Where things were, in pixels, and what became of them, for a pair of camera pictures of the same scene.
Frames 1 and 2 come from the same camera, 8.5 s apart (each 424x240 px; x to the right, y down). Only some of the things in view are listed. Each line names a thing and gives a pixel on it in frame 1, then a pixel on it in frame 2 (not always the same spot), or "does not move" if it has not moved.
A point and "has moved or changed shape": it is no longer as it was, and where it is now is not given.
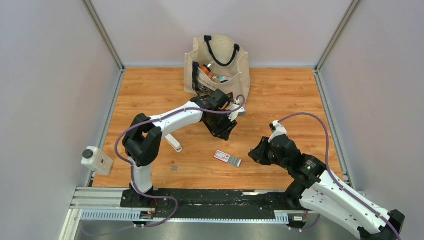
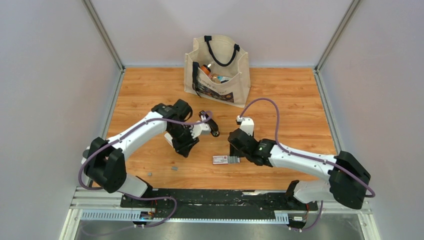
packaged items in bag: [219, 79] does not move
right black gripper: [258, 153] → [233, 152]
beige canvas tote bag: [224, 58] does not move
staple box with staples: [227, 158] has moved or changed shape
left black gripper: [224, 132] → [184, 147]
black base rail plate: [217, 204] does not move
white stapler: [173, 143] does not move
